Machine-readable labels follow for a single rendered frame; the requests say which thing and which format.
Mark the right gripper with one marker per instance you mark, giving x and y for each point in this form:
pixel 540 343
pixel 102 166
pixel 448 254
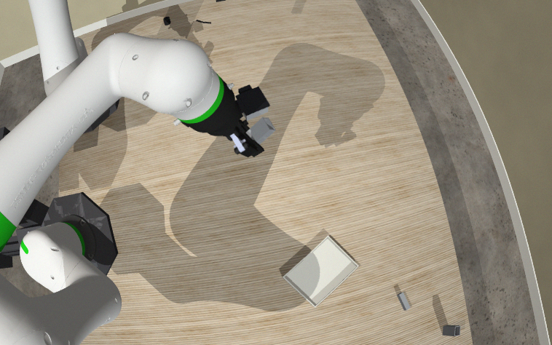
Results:
pixel 235 130

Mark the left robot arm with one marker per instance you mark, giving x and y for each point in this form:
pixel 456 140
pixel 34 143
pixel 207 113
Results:
pixel 57 44

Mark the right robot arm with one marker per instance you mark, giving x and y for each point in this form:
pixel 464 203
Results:
pixel 170 76

